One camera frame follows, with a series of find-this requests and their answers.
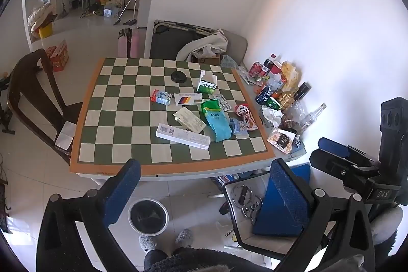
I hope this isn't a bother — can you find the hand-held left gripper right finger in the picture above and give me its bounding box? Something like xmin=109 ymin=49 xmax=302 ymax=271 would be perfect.
xmin=270 ymin=158 xmax=377 ymax=272

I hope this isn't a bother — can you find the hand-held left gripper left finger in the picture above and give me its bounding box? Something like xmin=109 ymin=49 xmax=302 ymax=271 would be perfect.
xmin=36 ymin=158 xmax=142 ymax=272

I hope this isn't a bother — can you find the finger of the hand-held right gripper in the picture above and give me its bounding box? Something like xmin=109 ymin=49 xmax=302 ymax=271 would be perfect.
xmin=318 ymin=137 xmax=375 ymax=166
xmin=309 ymin=148 xmax=380 ymax=179

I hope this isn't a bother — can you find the white bin with black bag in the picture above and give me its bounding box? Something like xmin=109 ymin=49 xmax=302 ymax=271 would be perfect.
xmin=128 ymin=198 xmax=169 ymax=236

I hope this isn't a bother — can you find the silver blister pack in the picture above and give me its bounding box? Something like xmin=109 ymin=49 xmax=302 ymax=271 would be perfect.
xmin=213 ymin=94 xmax=232 ymax=112

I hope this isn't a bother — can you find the white box with coloured stripes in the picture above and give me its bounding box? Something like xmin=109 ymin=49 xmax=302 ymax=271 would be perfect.
xmin=174 ymin=92 xmax=205 ymax=106

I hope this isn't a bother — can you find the person's right forearm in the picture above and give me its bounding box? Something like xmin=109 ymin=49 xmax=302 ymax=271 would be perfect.
xmin=368 ymin=205 xmax=406 ymax=264

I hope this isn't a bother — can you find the clear glass bottle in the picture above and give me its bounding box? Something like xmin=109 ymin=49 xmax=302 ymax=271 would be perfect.
xmin=298 ymin=103 xmax=327 ymax=132

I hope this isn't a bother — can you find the silver metal grip tool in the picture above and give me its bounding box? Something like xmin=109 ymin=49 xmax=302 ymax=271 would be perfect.
xmin=231 ymin=184 xmax=263 ymax=225

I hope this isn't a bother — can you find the clear bag of dark snacks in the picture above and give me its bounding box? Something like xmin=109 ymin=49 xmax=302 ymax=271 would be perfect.
xmin=279 ymin=100 xmax=308 ymax=135

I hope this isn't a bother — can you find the pink box with black screen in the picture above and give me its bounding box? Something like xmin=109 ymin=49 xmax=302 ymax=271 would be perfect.
xmin=267 ymin=128 xmax=297 ymax=154

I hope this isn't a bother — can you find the grey fuzzy slipper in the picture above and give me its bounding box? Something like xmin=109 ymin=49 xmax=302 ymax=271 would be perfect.
xmin=138 ymin=234 xmax=158 ymax=253
xmin=175 ymin=229 xmax=194 ymax=248

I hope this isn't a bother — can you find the blue printed packet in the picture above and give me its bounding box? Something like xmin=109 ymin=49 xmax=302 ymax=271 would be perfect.
xmin=213 ymin=173 xmax=239 ymax=186

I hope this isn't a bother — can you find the amber gold bottle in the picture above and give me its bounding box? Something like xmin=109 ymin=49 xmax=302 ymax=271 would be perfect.
xmin=277 ymin=89 xmax=300 ymax=108

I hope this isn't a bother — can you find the crumpled white tissue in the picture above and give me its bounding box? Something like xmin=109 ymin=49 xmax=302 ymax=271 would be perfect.
xmin=261 ymin=108 xmax=284 ymax=127

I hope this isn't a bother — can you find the white bag with yellow print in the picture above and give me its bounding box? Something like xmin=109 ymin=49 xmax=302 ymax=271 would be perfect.
xmin=216 ymin=221 xmax=243 ymax=249

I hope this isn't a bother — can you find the person's dark trouser leg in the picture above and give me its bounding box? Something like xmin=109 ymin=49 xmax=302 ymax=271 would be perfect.
xmin=144 ymin=249 xmax=169 ymax=272

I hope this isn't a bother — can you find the light blue wrapper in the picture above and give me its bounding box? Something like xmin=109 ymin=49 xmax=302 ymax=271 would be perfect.
xmin=229 ymin=118 xmax=249 ymax=136

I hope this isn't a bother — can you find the white paper on chair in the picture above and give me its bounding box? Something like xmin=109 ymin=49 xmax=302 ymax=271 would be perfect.
xmin=54 ymin=122 xmax=76 ymax=151

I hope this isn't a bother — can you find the long white box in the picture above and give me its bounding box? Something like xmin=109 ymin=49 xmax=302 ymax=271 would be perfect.
xmin=156 ymin=123 xmax=211 ymax=150

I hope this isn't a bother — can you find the blue white carton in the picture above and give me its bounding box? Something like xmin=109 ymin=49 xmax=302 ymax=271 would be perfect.
xmin=256 ymin=85 xmax=275 ymax=105

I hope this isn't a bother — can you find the red white snack wrapper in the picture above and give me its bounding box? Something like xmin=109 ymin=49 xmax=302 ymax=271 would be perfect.
xmin=235 ymin=104 xmax=258 ymax=131

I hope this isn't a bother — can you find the yellowish plastic bag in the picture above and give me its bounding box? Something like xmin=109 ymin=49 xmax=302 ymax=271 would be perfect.
xmin=280 ymin=61 xmax=300 ymax=91

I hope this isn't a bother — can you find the teal blue packet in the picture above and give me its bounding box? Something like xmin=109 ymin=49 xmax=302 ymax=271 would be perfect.
xmin=204 ymin=111 xmax=233 ymax=143

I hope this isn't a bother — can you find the cream white box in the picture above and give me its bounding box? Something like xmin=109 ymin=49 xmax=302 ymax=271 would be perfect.
xmin=173 ymin=107 xmax=208 ymax=134

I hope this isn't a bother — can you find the green white checkered mat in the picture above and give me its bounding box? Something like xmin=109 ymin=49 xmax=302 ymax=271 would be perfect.
xmin=69 ymin=57 xmax=276 ymax=177

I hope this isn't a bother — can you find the small blue red box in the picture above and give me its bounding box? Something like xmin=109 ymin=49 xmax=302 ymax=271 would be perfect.
xmin=150 ymin=89 xmax=173 ymax=106

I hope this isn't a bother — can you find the cola bottle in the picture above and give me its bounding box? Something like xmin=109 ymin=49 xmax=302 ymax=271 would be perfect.
xmin=262 ymin=54 xmax=277 ymax=75

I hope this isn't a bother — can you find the person's dark fuzzy robe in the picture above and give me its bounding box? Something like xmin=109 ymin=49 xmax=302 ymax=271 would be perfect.
xmin=153 ymin=247 xmax=268 ymax=272

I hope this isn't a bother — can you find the red cola can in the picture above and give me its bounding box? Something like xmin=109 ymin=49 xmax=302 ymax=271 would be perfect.
xmin=249 ymin=61 xmax=263 ymax=78

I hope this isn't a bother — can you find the green packet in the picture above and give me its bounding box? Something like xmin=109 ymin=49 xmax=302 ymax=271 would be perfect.
xmin=200 ymin=99 xmax=222 ymax=116

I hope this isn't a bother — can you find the open green white medicine box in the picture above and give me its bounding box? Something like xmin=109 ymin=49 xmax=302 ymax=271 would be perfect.
xmin=196 ymin=71 xmax=218 ymax=95

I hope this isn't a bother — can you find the dark wooden chair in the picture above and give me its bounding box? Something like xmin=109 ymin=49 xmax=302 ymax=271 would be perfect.
xmin=6 ymin=48 xmax=84 ymax=164

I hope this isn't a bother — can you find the beige chair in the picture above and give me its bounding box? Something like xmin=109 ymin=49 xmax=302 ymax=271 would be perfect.
xmin=220 ymin=30 xmax=248 ymax=67

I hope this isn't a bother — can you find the pink suitcase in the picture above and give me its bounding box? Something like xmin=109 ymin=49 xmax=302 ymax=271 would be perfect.
xmin=118 ymin=27 xmax=144 ymax=58

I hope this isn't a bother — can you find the orange cardboard box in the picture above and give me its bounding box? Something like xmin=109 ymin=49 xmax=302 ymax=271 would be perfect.
xmin=45 ymin=39 xmax=70 ymax=72

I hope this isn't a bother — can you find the black folding bed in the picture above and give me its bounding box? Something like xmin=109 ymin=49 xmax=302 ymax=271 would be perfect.
xmin=150 ymin=20 xmax=217 ymax=60

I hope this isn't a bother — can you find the white cloth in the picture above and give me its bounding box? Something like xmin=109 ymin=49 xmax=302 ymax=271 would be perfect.
xmin=176 ymin=30 xmax=229 ymax=61

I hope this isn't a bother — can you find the yellow bin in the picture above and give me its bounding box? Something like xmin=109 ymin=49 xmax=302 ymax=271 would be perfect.
xmin=37 ymin=24 xmax=53 ymax=39

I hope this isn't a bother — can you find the broom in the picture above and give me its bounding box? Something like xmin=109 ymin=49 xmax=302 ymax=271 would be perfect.
xmin=113 ymin=0 xmax=141 ymax=27

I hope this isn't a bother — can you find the white cabinet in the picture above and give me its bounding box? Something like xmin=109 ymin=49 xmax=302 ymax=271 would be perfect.
xmin=137 ymin=0 xmax=157 ymax=30

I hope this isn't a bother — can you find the pile of white bedding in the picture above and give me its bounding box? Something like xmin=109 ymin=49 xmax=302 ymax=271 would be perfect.
xmin=27 ymin=4 xmax=58 ymax=30

